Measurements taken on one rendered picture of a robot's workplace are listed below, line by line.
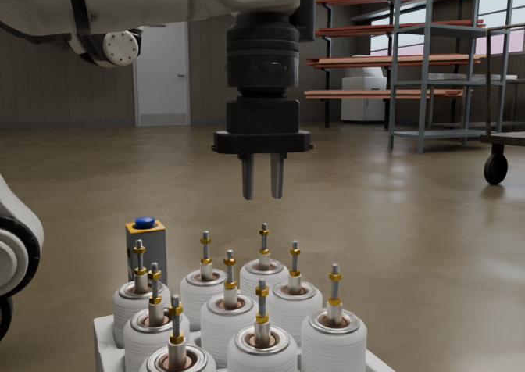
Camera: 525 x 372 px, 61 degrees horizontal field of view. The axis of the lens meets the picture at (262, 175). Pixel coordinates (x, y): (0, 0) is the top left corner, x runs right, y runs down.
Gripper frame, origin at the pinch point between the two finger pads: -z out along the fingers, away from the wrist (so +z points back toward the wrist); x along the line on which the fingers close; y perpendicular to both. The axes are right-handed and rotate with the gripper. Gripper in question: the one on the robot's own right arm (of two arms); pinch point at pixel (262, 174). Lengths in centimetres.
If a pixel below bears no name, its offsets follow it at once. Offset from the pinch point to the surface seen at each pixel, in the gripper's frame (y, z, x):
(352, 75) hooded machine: 857, 57, 432
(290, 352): -3.4, -23.3, 2.9
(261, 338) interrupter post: -1.0, -22.1, -0.4
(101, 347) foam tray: 17.3, -30.7, -22.6
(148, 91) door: 896, 20, -3
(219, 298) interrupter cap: 13.5, -22.7, -3.7
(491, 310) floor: 40, -48, 76
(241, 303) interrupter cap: 11.3, -22.9, -0.4
